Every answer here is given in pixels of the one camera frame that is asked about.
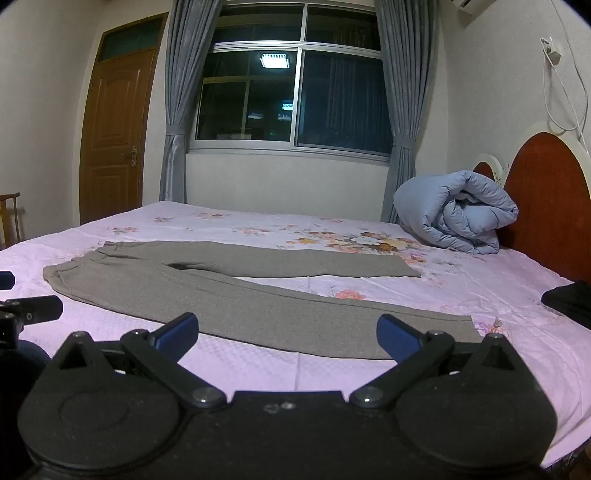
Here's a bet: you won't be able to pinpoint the brown wooden door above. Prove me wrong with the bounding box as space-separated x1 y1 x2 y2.
79 13 169 226

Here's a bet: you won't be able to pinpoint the sliding glass window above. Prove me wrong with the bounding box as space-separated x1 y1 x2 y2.
187 2 393 165

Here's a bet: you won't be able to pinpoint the grey pants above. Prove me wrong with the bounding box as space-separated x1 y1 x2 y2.
43 240 484 361

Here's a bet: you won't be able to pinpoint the pink floral bed sheet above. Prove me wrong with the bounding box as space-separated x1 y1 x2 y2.
0 200 591 472

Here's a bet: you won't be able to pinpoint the wooden chair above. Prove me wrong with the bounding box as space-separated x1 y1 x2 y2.
0 191 22 251

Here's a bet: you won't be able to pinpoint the red wooden headboard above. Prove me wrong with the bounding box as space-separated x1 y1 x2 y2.
472 122 591 283

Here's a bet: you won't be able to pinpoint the white cable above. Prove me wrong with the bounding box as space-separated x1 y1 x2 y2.
542 51 584 136

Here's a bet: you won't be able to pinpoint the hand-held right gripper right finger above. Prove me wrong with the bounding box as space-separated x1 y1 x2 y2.
348 314 533 411

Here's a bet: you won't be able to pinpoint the light blue rolled quilt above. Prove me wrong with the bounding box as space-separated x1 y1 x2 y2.
393 170 520 256

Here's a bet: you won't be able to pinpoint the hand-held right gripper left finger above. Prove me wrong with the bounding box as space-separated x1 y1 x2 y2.
46 312 228 411

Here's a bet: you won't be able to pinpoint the black cloth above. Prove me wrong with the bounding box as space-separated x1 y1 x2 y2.
540 280 591 331

